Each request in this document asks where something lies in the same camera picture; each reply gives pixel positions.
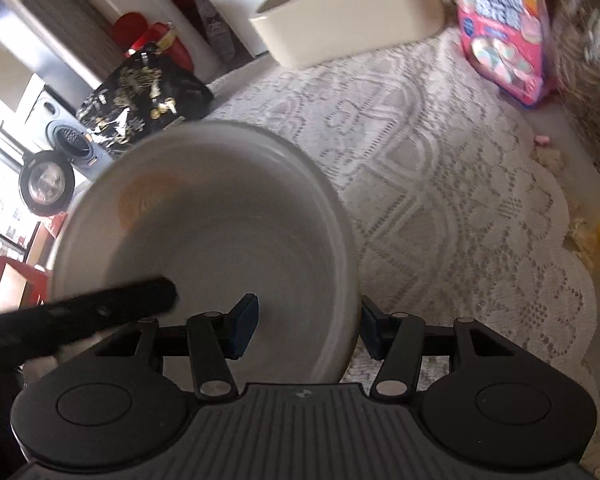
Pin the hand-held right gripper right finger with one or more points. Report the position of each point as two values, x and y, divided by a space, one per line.
372 327

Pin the grey washing machine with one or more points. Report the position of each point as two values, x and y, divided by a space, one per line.
60 160

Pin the cream tissue box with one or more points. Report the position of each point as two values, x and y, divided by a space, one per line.
350 15

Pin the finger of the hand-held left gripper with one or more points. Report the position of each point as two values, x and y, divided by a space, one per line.
95 310

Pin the tall white printed bowl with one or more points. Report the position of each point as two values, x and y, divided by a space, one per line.
205 220

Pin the black snack bag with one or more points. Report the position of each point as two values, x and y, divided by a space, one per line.
140 105

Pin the glass jar of sunflower seeds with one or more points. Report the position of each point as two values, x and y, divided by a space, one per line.
590 60

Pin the white lace tablecloth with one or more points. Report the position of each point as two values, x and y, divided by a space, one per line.
430 185

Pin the pink marshmallow bag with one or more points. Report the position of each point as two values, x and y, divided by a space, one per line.
505 30

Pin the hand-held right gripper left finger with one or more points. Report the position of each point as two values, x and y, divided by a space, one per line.
245 325

